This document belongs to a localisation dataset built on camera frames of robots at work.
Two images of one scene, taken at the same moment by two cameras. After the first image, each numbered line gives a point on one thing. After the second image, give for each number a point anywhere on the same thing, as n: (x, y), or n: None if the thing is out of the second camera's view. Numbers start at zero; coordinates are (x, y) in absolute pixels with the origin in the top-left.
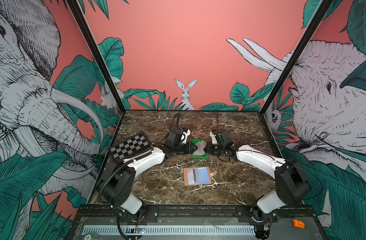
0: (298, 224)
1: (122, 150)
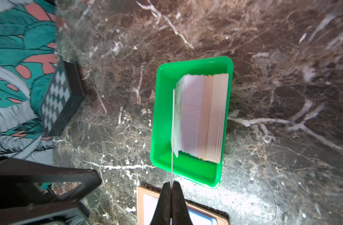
0: None
1: (65, 94)
